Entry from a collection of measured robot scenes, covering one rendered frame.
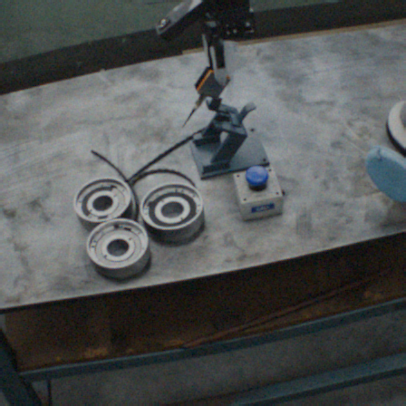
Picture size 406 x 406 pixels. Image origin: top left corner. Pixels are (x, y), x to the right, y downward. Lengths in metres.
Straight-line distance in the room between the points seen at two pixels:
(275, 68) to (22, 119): 0.55
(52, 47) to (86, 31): 0.15
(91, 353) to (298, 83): 0.70
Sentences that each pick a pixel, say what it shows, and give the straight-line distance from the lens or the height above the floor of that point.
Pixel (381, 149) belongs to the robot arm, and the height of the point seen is 1.02.
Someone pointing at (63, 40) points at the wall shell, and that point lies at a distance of 3.10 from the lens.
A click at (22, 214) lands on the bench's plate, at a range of 1.52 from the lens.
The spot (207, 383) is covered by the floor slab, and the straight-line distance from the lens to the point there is 2.16.
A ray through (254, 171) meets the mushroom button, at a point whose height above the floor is 0.87.
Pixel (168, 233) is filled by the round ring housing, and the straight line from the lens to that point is 1.38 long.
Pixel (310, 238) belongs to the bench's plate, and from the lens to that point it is 1.39.
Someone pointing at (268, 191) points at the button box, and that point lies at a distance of 1.40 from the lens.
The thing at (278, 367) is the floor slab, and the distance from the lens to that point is 2.17.
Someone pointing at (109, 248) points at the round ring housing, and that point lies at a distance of 1.39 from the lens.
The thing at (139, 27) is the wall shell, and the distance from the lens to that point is 3.10.
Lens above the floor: 1.87
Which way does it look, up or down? 47 degrees down
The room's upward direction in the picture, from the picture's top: 8 degrees counter-clockwise
